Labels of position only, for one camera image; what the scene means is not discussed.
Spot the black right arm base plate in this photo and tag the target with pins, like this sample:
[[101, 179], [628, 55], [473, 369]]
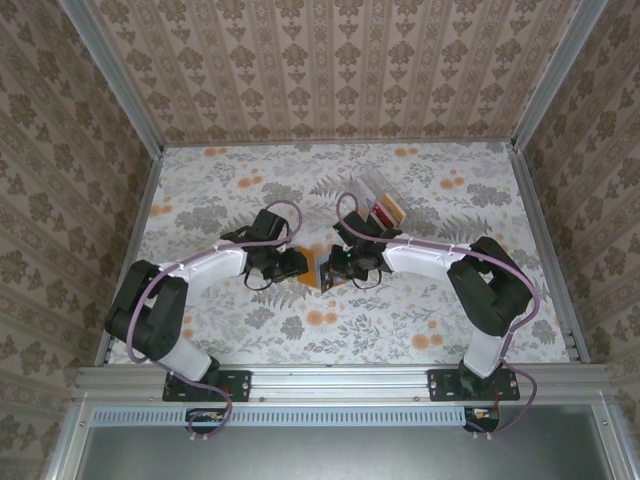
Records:
[[442, 385]]

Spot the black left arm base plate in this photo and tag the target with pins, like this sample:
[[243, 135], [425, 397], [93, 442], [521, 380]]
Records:
[[235, 385]]

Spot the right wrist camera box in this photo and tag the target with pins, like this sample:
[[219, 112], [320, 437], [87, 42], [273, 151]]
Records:
[[352, 229]]

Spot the aluminium frame post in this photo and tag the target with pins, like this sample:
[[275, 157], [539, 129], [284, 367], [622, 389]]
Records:
[[555, 75], [112, 75]]

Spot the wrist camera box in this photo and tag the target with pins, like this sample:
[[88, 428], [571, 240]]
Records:
[[268, 226], [352, 229]]

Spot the aluminium table side rail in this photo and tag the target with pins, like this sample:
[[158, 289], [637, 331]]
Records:
[[537, 210], [142, 210]]

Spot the clear acrylic card stand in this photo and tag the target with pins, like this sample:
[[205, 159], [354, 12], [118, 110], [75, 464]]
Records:
[[372, 185]]

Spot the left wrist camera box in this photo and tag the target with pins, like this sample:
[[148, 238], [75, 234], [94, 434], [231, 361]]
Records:
[[268, 226]]

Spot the aluminium mounting rail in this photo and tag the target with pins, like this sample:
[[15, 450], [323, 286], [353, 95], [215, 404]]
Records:
[[340, 382]]

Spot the grey metal panel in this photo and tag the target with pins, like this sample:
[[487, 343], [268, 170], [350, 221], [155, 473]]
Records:
[[325, 455]]

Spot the orange credit card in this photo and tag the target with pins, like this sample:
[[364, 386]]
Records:
[[396, 206]]

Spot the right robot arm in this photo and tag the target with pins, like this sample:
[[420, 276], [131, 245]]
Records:
[[490, 290]]

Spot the black credit card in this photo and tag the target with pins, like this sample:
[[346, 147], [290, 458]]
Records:
[[327, 275]]

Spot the floral patterned table cover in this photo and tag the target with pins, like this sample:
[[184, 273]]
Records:
[[340, 330]]

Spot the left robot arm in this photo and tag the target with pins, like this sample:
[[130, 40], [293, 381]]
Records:
[[150, 320]]

